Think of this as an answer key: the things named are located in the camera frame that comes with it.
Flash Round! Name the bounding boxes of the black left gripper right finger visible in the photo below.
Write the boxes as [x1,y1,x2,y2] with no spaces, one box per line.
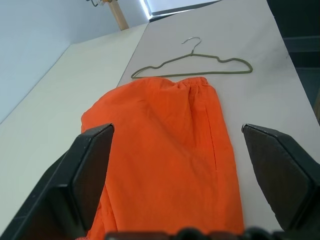
[241,123,320,240]

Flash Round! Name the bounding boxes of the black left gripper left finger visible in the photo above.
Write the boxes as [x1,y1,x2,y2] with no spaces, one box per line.
[0,123,115,240]

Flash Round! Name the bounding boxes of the orange shorts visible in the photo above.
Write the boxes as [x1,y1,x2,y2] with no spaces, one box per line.
[81,76,245,240]

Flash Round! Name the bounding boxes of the grey wire hanger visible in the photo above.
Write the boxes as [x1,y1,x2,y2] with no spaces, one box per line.
[130,36,253,80]

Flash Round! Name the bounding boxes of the wooden clothes rack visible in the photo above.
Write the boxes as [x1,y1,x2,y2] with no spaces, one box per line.
[109,0,130,31]

